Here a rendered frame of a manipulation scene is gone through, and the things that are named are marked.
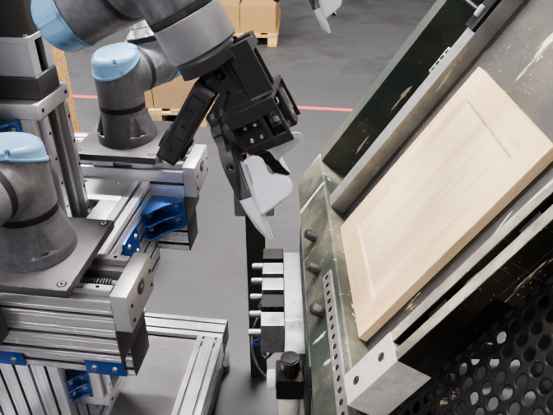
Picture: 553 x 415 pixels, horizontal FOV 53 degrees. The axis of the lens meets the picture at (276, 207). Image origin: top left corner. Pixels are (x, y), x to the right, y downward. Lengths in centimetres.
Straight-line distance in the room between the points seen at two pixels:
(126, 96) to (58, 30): 80
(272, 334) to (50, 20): 89
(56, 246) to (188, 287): 155
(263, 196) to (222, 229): 235
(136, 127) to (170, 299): 122
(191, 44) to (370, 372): 60
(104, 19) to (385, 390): 67
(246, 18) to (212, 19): 525
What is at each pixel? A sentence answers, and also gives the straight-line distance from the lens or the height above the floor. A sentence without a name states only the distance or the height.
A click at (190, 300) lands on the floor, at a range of 254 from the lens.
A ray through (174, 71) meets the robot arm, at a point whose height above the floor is 118.
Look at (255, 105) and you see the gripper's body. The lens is 58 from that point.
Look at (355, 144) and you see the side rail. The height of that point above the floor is 96.
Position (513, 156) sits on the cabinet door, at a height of 125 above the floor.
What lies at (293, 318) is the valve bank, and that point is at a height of 74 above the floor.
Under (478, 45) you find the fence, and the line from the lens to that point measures 134.
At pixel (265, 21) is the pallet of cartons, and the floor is 24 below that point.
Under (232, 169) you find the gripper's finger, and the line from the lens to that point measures 60.
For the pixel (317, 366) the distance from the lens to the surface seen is 114.
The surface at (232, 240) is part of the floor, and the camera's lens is 286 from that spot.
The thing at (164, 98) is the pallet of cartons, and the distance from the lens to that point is 406.
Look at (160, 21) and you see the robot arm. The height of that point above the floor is 154.
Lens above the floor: 168
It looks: 33 degrees down
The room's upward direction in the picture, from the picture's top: straight up
